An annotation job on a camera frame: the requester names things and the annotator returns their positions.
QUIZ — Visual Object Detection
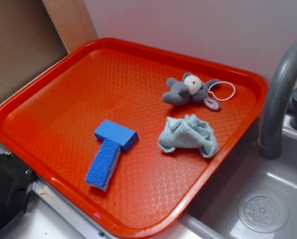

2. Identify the light blue cloth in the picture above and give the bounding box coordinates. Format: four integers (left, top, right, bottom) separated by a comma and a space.
157, 114, 220, 158

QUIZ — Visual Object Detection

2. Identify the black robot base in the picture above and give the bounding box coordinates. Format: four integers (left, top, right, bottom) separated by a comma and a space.
0, 153, 35, 234

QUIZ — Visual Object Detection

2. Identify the orange plastic tray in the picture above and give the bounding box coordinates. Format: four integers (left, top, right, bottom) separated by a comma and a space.
0, 38, 268, 239

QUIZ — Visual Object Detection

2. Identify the blue rectangular block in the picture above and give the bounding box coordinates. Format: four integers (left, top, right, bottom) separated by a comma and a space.
94, 119, 139, 152

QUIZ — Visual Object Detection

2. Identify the blue scrub sponge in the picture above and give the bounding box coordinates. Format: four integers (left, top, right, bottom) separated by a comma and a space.
86, 139, 121, 192

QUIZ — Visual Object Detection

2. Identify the wooden board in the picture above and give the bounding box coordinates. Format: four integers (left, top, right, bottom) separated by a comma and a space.
42, 0, 98, 54

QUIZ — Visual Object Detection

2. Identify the grey toy sink basin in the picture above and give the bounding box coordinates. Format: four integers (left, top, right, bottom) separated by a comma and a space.
180, 122, 297, 239

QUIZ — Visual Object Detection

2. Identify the grey toy faucet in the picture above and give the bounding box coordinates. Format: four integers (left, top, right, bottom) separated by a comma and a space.
258, 42, 297, 160

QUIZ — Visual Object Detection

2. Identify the cardboard panel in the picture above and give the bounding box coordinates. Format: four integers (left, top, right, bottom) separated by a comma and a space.
0, 0, 67, 104

